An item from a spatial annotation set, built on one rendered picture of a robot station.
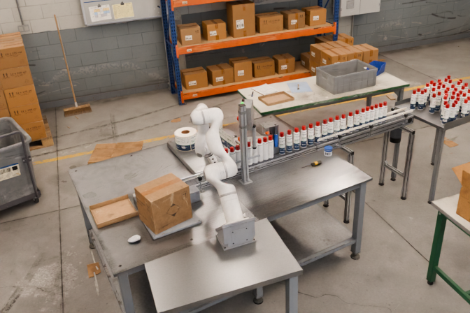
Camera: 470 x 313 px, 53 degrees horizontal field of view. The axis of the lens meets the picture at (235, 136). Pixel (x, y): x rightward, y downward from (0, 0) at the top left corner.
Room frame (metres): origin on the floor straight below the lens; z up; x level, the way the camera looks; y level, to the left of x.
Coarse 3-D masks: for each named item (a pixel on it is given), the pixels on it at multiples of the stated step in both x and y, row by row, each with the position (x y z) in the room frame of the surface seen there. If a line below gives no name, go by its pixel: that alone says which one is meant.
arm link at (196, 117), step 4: (200, 104) 3.12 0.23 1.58; (204, 104) 3.13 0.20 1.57; (196, 108) 3.04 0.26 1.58; (200, 108) 3.07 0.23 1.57; (204, 108) 3.09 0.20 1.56; (192, 112) 2.98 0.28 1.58; (196, 112) 2.97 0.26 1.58; (200, 112) 2.97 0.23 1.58; (192, 116) 2.95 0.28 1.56; (196, 116) 2.95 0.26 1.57; (200, 116) 2.95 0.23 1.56; (192, 120) 2.94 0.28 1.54; (196, 120) 2.94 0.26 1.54; (200, 120) 2.94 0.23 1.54; (204, 120) 2.95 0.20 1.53; (196, 124) 2.95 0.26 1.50; (200, 124) 2.96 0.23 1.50
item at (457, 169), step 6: (468, 162) 2.91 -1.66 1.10; (456, 168) 2.85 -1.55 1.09; (462, 168) 2.86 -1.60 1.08; (468, 168) 2.86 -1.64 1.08; (456, 174) 2.81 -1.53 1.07; (462, 174) 2.73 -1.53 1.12; (468, 174) 2.69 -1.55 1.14; (462, 180) 2.73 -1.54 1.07; (468, 180) 2.69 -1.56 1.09; (462, 186) 2.74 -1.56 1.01; (468, 186) 2.69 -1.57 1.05; (462, 192) 2.73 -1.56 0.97; (468, 192) 2.69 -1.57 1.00; (462, 198) 2.72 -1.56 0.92; (468, 198) 2.68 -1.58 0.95; (462, 204) 2.71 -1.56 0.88; (468, 204) 2.67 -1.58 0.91; (456, 210) 2.75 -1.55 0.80; (462, 210) 2.70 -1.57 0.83; (468, 210) 2.66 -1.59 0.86; (462, 216) 2.69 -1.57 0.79; (468, 216) 2.65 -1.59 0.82
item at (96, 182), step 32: (256, 128) 4.21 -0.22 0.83; (288, 128) 4.17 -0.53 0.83; (128, 160) 3.71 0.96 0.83; (160, 160) 3.67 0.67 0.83; (320, 160) 3.52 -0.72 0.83; (96, 192) 3.21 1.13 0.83; (128, 192) 3.18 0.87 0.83; (256, 192) 3.08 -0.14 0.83; (288, 192) 3.06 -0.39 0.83; (320, 192) 3.03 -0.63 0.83; (96, 224) 2.78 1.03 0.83; (128, 224) 2.76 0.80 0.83; (128, 256) 2.42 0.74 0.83; (160, 256) 2.40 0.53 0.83
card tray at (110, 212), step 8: (112, 200) 3.04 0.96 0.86; (120, 200) 3.07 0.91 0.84; (128, 200) 3.07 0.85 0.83; (96, 208) 2.98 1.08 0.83; (104, 208) 2.97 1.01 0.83; (112, 208) 2.97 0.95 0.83; (120, 208) 2.96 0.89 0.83; (128, 208) 2.96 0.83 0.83; (96, 216) 2.88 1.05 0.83; (104, 216) 2.88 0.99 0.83; (112, 216) 2.87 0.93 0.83; (120, 216) 2.86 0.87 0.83; (128, 216) 2.83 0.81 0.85; (104, 224) 2.76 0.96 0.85
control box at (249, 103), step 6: (240, 102) 3.38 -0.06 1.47; (246, 102) 3.35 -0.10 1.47; (252, 102) 3.38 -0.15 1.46; (246, 108) 3.25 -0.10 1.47; (252, 108) 3.36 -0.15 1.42; (246, 114) 3.25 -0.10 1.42; (252, 114) 3.34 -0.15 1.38; (246, 120) 3.25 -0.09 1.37; (252, 120) 3.33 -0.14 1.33; (246, 126) 3.25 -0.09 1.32
